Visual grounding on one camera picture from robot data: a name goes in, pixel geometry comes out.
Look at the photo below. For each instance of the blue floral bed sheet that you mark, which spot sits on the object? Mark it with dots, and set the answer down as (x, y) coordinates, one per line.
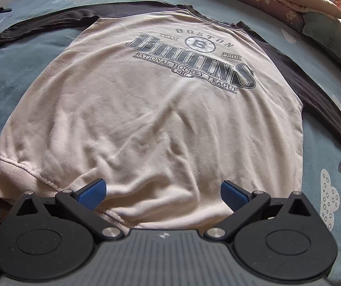
(15, 74)

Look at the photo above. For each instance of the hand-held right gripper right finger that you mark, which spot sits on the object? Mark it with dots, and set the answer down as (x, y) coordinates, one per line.
(233, 195)

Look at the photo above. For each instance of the grey-green pillow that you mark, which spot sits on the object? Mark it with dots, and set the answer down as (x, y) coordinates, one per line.
(331, 38)

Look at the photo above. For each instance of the beige sweatshirt with black sleeves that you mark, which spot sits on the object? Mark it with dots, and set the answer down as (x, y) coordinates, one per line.
(158, 110)

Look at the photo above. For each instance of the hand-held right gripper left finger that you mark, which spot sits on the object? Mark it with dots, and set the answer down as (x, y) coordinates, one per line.
(94, 193)

